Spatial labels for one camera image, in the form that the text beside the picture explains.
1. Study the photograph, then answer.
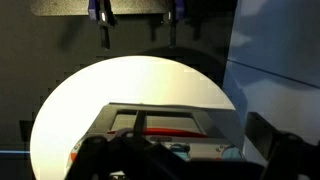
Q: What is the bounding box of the grey toy stove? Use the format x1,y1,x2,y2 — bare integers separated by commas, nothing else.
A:
64,102,246,180

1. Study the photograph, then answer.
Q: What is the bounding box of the plain round blue knob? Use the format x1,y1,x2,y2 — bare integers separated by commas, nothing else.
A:
221,146,242,160

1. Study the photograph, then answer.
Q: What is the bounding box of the blue lever stove knob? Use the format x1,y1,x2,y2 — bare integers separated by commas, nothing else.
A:
170,143,192,160

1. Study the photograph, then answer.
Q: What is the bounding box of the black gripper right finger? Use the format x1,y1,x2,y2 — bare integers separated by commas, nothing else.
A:
247,112,320,180

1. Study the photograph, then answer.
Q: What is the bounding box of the purple handled clamp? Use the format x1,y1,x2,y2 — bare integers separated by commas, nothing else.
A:
87,0,118,50
165,0,186,48

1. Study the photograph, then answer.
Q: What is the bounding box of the red oven door handle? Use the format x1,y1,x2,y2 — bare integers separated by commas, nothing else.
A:
109,127,209,139

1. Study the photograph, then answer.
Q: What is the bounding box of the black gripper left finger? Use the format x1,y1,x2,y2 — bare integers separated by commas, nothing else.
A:
64,127,266,180

